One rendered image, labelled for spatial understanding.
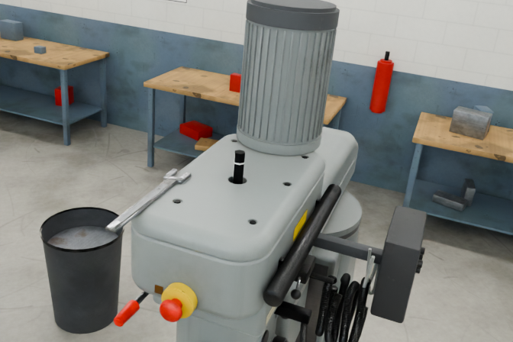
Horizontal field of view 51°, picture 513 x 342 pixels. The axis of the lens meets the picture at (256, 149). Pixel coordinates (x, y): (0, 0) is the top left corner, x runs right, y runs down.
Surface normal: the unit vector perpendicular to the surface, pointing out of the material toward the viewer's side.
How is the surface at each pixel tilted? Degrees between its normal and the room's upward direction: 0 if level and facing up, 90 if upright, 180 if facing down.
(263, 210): 0
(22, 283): 0
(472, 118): 90
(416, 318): 0
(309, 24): 90
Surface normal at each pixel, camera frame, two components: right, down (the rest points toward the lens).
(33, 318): 0.09, -0.92
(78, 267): 0.18, 0.46
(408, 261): -0.36, 0.33
